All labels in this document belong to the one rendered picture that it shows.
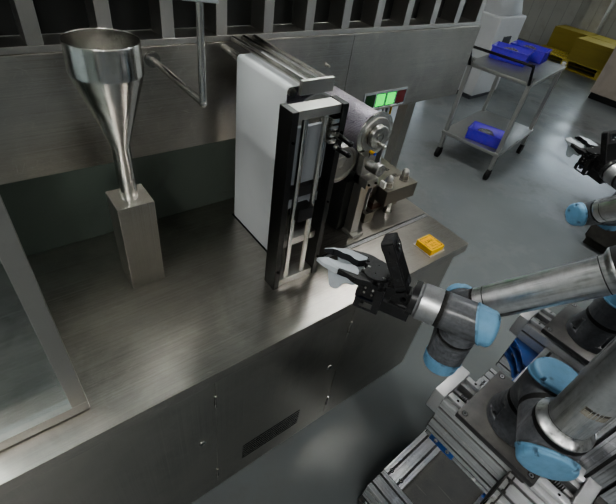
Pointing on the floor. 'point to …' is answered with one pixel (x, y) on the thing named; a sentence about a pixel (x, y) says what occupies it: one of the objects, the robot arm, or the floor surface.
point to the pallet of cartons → (580, 49)
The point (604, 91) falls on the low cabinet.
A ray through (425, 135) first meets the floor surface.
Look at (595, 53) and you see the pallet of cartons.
